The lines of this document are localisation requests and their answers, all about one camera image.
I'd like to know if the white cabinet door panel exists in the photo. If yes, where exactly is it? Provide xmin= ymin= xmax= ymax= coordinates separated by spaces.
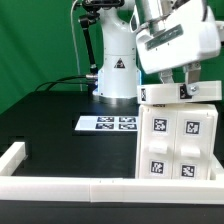
xmin=136 ymin=106 xmax=177 ymax=179
xmin=172 ymin=104 xmax=217 ymax=180

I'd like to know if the white cabinet body box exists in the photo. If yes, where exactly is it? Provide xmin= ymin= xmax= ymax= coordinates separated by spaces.
xmin=135 ymin=103 xmax=218 ymax=180

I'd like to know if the grey thin cable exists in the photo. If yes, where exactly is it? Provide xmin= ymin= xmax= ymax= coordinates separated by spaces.
xmin=69 ymin=0 xmax=84 ymax=92

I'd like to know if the white cabinet top block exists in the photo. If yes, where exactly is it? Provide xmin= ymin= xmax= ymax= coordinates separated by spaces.
xmin=137 ymin=81 xmax=222 ymax=105

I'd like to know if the white U-shaped fence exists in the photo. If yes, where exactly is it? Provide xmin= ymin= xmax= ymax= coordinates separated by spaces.
xmin=0 ymin=142 xmax=224 ymax=205

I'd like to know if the black cable bundle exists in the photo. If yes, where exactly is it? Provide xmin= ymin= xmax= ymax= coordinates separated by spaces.
xmin=35 ymin=75 xmax=98 ymax=92

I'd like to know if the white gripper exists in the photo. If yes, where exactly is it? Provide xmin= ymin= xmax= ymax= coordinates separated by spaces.
xmin=136 ymin=0 xmax=221 ymax=93

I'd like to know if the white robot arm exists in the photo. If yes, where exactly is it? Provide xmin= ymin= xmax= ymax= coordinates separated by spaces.
xmin=94 ymin=0 xmax=224 ymax=105

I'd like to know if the white marker base plate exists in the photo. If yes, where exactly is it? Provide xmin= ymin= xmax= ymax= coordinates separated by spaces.
xmin=75 ymin=116 xmax=138 ymax=132

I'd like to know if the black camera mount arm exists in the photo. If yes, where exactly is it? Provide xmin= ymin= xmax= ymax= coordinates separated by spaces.
xmin=77 ymin=0 xmax=125 ymax=81

